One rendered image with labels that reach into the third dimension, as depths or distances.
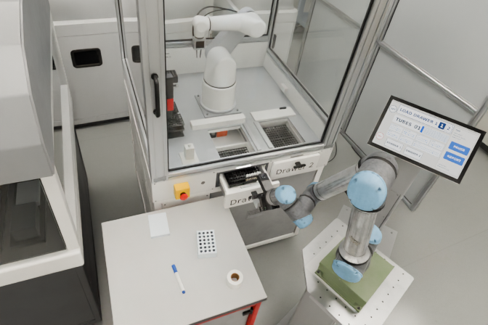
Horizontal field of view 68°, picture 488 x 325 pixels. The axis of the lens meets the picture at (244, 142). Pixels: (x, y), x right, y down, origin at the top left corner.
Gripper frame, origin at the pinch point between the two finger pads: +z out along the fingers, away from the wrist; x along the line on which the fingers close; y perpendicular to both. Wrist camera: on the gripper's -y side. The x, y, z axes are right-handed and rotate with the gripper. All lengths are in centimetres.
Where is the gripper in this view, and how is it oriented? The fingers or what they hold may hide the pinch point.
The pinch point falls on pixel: (256, 196)
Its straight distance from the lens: 177.1
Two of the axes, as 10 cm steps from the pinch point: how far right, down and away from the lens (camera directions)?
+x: 9.3, -1.6, 3.4
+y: 2.3, 9.6, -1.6
